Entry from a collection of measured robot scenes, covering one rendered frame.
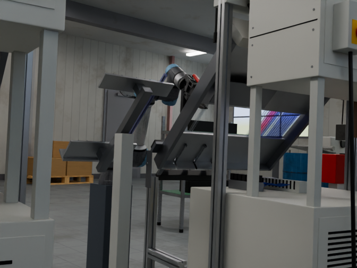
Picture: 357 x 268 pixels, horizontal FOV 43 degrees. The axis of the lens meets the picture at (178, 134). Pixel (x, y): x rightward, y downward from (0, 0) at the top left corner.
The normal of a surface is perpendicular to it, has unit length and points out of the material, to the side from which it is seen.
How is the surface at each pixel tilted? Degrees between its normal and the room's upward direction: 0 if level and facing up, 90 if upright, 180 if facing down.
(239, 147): 136
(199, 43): 90
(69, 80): 90
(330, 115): 90
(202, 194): 90
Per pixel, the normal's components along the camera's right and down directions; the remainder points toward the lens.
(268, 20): -0.85, -0.05
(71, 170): 0.78, 0.01
